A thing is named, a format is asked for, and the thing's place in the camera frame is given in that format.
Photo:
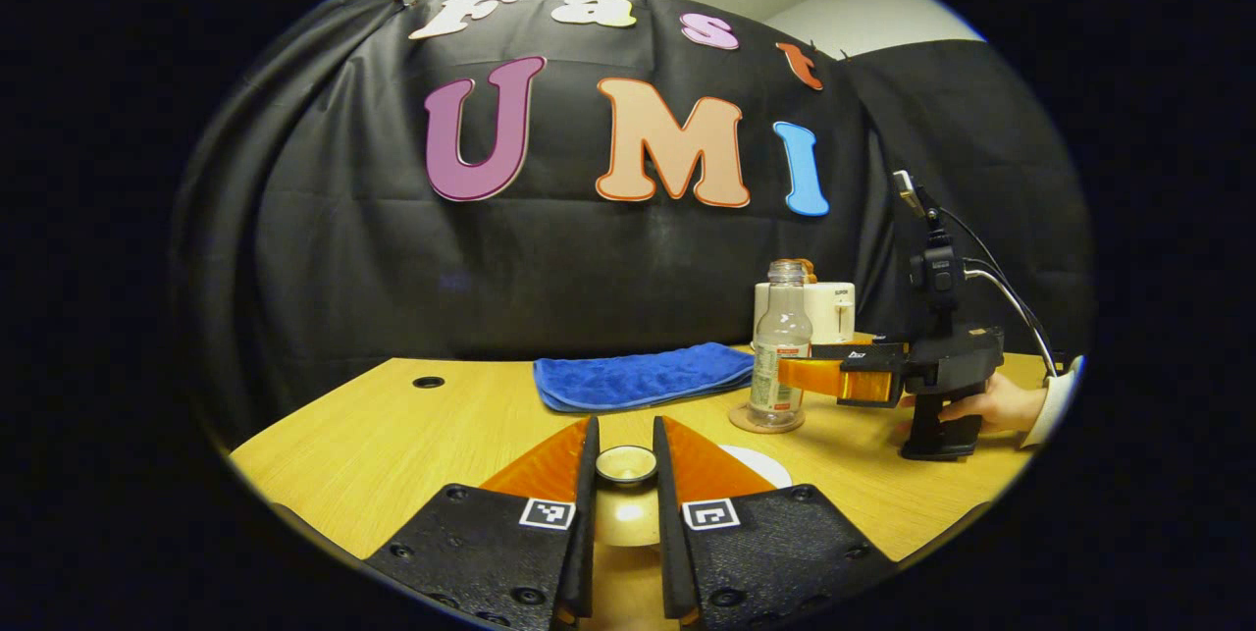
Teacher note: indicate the white toaster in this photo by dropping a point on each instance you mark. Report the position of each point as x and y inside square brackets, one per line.
[834, 312]

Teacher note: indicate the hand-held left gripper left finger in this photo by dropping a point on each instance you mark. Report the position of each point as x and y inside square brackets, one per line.
[586, 552]

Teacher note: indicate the round cork coaster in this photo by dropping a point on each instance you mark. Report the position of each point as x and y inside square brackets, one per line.
[741, 420]

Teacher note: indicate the toasted bread slice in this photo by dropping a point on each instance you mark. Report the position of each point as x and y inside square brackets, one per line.
[808, 271]

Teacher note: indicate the cream teacup lid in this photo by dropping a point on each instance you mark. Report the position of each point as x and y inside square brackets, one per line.
[626, 513]

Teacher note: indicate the black backdrop cloth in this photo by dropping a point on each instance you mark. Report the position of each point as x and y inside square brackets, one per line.
[343, 248]

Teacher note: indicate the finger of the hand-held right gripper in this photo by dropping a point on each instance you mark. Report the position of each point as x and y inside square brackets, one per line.
[844, 381]

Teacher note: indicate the blue folded towel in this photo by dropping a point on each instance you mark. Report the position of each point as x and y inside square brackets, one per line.
[638, 376]

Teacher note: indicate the cream porcelain teacup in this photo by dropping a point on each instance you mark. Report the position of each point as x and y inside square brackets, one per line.
[760, 466]

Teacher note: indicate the clear glass water bottle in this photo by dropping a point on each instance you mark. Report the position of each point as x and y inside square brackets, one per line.
[780, 356]

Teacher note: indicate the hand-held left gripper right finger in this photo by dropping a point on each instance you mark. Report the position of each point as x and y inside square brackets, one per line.
[669, 552]

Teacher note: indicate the round black table grommet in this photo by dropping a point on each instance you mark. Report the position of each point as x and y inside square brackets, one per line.
[428, 382]

